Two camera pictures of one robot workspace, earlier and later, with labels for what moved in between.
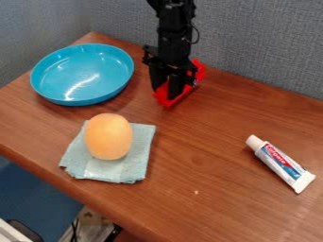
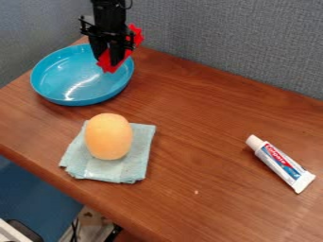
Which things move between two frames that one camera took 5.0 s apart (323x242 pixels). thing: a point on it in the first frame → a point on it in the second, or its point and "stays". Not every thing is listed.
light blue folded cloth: [123, 169] stays
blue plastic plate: [80, 75] stays
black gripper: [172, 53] → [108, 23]
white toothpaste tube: [279, 165] stays
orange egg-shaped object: [108, 136] stays
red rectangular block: [195, 76] → [104, 60]
